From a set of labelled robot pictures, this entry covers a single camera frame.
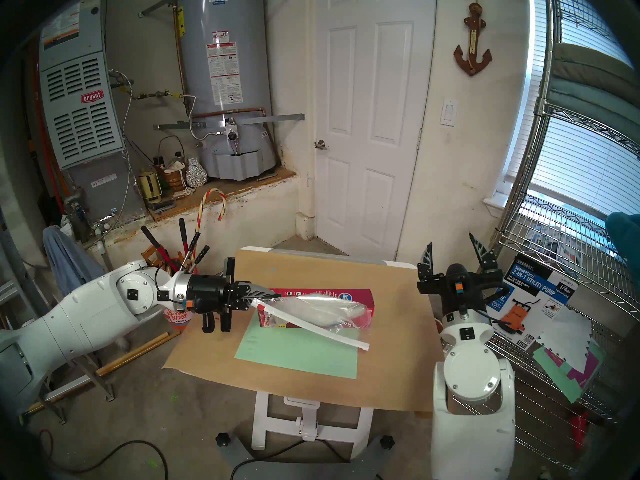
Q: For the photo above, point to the yellow gas pipe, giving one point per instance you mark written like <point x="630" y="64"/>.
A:
<point x="155" y="94"/>

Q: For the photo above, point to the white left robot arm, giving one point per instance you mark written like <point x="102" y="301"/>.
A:
<point x="75" y="319"/>

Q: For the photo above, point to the long red carton box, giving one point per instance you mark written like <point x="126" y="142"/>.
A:
<point x="310" y="292"/>

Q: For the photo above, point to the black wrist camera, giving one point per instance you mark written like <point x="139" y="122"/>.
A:
<point x="207" y="321"/>
<point x="456" y="274"/>

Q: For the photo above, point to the striped candy cane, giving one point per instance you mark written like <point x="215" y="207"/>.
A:
<point x="202" y="209"/>

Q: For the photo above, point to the grey Bryant furnace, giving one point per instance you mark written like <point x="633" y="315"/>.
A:
<point x="80" y="124"/>

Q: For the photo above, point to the white window blinds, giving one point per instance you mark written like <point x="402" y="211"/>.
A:
<point x="580" y="169"/>

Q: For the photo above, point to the long wooden stick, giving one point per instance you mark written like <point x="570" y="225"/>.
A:
<point x="135" y="354"/>

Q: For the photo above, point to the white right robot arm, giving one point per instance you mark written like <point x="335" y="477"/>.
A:
<point x="472" y="369"/>

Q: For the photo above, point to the red plastic object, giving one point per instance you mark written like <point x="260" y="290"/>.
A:
<point x="580" y="429"/>

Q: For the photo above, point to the clear ziplock bag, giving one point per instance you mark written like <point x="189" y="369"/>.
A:
<point x="325" y="309"/>

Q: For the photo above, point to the white light switch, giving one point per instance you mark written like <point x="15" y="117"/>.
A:
<point x="449" y="113"/>

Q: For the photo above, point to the blue cloth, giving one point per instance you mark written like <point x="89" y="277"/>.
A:
<point x="65" y="264"/>

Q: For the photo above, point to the aluminium ladder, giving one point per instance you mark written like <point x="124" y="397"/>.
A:
<point x="9" y="290"/>

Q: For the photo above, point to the green and pink papers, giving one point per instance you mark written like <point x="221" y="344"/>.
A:
<point x="567" y="376"/>

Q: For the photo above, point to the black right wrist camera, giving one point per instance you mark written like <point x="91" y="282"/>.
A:
<point x="456" y="274"/>

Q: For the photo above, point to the teal cloth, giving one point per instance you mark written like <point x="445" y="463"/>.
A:
<point x="622" y="236"/>

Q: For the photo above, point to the white scalloped paper sheet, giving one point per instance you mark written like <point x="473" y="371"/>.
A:
<point x="567" y="334"/>

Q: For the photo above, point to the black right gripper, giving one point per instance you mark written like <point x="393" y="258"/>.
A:
<point x="460" y="304"/>

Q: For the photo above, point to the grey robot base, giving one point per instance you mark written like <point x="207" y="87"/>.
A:
<point x="360" y="466"/>

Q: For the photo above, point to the foil wrapped lump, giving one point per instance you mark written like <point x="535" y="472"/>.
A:
<point x="196" y="173"/>

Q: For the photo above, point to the grey water heater tank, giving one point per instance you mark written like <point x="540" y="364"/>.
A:
<point x="245" y="59"/>

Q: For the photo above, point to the metal door knob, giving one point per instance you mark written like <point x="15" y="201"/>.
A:
<point x="320" y="144"/>

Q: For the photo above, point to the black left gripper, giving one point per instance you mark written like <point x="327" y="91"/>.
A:
<point x="210" y="294"/>

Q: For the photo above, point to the white folding table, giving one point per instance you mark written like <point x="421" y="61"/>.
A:
<point x="310" y="424"/>

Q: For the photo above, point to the light green paper mat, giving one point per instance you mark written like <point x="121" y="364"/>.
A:
<point x="300" y="356"/>

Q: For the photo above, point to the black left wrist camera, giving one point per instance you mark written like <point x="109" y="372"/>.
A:
<point x="207" y="321"/>

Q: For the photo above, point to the white panel door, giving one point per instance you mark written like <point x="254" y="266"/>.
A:
<point x="370" y="134"/>

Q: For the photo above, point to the yellow metal can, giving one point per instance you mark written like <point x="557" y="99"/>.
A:
<point x="150" y="185"/>

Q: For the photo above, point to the utility pump carton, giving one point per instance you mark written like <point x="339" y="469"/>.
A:
<point x="540" y="284"/>

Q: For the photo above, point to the grey green folded cushion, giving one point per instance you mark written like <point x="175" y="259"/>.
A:
<point x="590" y="99"/>

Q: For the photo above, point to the brown anchor wall decoration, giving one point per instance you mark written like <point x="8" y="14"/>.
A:
<point x="472" y="66"/>

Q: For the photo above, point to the black grip metal rod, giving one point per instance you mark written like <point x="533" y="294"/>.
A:
<point x="194" y="240"/>
<point x="203" y="253"/>

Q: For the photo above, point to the wooden platform board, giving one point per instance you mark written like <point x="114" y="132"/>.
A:
<point x="235" y="186"/>

